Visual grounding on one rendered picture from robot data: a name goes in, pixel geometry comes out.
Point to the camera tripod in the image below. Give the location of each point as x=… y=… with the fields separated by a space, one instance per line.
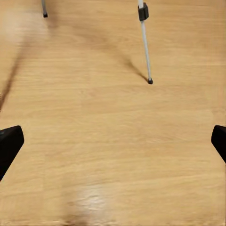
x=143 y=14

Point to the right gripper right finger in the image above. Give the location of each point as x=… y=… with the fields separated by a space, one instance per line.
x=218 y=139

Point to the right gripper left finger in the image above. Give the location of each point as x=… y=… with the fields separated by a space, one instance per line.
x=11 y=141

